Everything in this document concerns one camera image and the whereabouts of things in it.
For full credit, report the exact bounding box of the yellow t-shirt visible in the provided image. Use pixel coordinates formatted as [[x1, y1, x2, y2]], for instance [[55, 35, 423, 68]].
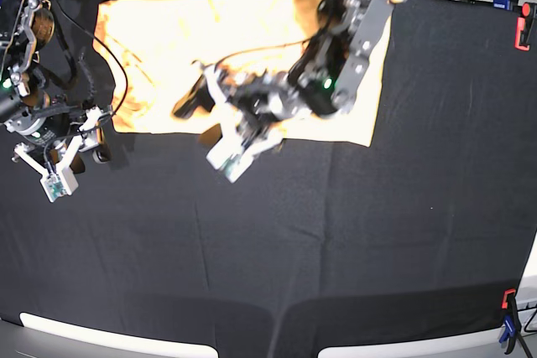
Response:
[[94, 0, 394, 148]]

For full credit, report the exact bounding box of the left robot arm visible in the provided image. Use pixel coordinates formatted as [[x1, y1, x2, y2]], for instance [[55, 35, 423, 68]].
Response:
[[172, 0, 406, 183]]

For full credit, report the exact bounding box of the white left monitor edge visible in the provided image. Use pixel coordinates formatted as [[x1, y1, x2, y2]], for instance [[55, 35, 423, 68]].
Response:
[[19, 312, 219, 357]]

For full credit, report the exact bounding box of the right upper red clamp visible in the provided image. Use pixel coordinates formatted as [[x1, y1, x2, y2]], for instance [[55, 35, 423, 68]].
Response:
[[514, 3, 536, 51]]

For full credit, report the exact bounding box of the white monitor edge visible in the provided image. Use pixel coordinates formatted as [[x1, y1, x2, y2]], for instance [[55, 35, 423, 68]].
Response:
[[19, 312, 219, 357], [318, 327, 503, 357]]

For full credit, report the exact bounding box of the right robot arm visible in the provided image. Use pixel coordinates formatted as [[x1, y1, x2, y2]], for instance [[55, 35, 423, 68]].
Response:
[[1, 0, 113, 202]]

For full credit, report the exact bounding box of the red clamp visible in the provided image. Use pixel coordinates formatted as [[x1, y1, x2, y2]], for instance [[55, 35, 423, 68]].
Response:
[[514, 3, 536, 51], [498, 288, 521, 355]]

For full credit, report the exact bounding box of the lower right red clamp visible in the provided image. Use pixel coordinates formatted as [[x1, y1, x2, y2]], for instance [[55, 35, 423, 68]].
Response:
[[498, 288, 521, 355]]

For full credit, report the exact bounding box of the black table cloth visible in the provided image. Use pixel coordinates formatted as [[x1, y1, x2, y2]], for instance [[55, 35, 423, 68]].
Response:
[[1, 0, 536, 357]]

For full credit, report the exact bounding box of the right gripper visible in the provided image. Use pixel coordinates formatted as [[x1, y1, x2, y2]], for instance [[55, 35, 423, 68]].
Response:
[[2, 93, 114, 204]]

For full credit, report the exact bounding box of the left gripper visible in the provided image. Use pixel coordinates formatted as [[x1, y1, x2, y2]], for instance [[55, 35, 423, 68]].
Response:
[[172, 60, 319, 184]]

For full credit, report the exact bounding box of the white right monitor edge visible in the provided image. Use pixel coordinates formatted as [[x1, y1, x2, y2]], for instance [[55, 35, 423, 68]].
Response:
[[318, 327, 503, 357]]

